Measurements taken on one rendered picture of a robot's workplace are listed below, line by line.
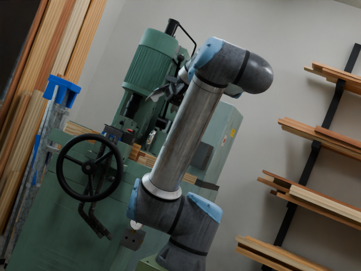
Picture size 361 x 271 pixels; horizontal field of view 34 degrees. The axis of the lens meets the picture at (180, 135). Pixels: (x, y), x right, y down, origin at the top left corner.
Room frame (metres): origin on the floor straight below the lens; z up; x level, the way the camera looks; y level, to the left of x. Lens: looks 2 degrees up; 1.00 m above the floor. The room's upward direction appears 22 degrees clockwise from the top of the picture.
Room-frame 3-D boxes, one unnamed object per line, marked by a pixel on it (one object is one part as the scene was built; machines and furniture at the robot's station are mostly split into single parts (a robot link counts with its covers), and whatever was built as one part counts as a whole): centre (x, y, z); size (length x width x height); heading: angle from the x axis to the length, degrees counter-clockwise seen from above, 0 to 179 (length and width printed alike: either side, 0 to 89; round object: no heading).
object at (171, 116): (3.03, 0.09, 1.22); 0.09 x 0.08 x 0.15; 174
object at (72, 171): (2.96, 0.25, 0.76); 0.57 x 0.45 x 0.09; 174
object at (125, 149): (2.64, 0.26, 0.91); 0.15 x 0.14 x 0.09; 84
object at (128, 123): (2.85, 0.26, 1.03); 0.14 x 0.07 x 0.09; 174
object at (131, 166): (2.72, 0.25, 0.87); 0.61 x 0.30 x 0.06; 84
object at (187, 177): (2.82, 0.15, 0.92); 0.60 x 0.02 x 0.04; 84
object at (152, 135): (2.95, 0.13, 1.02); 0.12 x 0.03 x 0.12; 174
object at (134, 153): (2.76, 0.23, 0.94); 0.16 x 0.02 x 0.08; 84
